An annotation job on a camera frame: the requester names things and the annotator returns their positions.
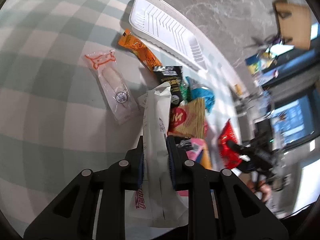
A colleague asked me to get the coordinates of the blue snack bag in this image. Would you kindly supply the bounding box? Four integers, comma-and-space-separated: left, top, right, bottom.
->
190, 86, 215, 112

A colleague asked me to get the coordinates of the person's right hand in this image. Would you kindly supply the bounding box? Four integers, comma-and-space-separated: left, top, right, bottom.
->
246, 173, 272, 204

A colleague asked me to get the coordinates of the large red snack bag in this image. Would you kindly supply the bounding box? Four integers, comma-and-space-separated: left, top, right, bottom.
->
217, 119, 242, 170

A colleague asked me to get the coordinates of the green checkered tablecloth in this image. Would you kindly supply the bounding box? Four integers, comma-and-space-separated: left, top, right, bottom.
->
1, 0, 240, 235

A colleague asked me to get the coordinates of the yellow orange snack packet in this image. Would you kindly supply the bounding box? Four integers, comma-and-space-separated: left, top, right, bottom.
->
199, 145, 213, 170

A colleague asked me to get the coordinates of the black snack packet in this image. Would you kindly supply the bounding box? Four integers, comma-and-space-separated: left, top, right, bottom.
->
153, 66, 183, 108

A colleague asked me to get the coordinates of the pink snack packet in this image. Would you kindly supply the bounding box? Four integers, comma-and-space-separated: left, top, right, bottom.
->
186, 138, 206, 163

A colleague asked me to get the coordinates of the green small snack packet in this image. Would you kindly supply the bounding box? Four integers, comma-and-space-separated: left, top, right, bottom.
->
180, 80, 191, 103

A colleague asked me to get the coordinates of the computer monitor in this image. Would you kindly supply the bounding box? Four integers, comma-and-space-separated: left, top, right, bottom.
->
272, 86, 319, 150

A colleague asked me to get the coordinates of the white plastic tray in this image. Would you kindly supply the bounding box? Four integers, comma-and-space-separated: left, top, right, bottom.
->
129, 0, 208, 72

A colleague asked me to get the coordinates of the orange snack bar packet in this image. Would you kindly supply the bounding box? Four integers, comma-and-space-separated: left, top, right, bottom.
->
118, 29, 162, 72

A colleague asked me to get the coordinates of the cardboard box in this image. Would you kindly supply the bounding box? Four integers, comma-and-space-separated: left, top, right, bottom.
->
274, 2, 311, 50

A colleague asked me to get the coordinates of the white long snack packet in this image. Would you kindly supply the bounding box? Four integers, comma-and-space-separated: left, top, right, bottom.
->
127, 82, 188, 228

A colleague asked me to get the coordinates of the red gold wafer packet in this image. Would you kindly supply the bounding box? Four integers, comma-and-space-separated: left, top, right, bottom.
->
168, 98, 205, 139

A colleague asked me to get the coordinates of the clear sausage snack packet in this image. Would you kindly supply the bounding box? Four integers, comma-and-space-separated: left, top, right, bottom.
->
84, 50, 139, 124

